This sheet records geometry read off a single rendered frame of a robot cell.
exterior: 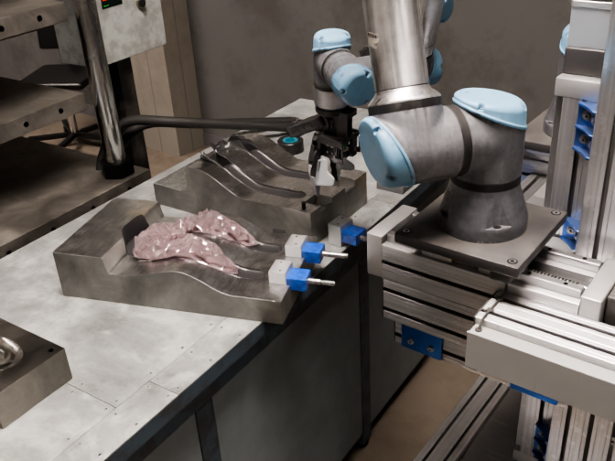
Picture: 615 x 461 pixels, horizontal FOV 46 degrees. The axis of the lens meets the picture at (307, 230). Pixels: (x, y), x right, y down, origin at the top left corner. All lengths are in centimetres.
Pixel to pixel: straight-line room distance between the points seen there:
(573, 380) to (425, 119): 44
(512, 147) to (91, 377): 84
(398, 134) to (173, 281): 60
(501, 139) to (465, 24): 213
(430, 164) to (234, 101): 315
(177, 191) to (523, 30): 178
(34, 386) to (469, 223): 79
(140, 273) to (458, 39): 214
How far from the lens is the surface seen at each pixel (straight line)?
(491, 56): 325
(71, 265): 159
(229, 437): 160
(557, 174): 141
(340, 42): 145
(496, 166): 118
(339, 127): 152
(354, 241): 164
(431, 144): 111
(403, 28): 112
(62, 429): 131
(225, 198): 178
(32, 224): 203
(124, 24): 233
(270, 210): 170
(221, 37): 414
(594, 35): 134
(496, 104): 115
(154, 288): 151
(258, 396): 164
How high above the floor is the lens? 165
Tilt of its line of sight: 29 degrees down
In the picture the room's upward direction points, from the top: 4 degrees counter-clockwise
